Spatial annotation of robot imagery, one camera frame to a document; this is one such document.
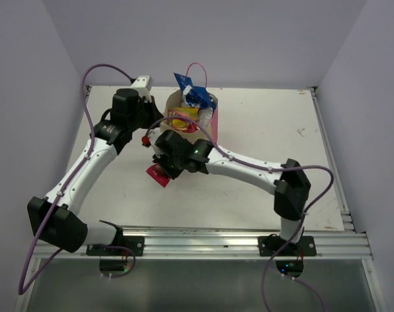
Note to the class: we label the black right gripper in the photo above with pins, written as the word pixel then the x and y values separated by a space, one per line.
pixel 159 158

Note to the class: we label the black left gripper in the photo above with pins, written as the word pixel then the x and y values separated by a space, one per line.
pixel 155 114

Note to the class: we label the small pink snack packet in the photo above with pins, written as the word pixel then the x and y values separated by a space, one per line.
pixel 158 175

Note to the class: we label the Fox's fruit candy bag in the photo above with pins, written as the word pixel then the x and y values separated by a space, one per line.
pixel 185 119

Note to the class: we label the beige Cakes paper bag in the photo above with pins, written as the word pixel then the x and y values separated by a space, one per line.
pixel 174 100

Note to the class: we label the blue chips bag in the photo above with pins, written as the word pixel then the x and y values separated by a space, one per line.
pixel 194 96

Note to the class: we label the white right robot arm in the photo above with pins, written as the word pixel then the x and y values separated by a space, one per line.
pixel 286 182

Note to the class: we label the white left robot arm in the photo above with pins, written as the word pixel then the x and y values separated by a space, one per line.
pixel 54 218

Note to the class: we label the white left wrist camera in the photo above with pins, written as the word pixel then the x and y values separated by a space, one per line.
pixel 142 85

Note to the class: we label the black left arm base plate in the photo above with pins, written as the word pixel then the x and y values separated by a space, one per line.
pixel 126 245

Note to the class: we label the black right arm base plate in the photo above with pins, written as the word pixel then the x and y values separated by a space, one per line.
pixel 286 246

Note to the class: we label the aluminium table edge rail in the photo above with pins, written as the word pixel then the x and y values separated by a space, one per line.
pixel 247 244

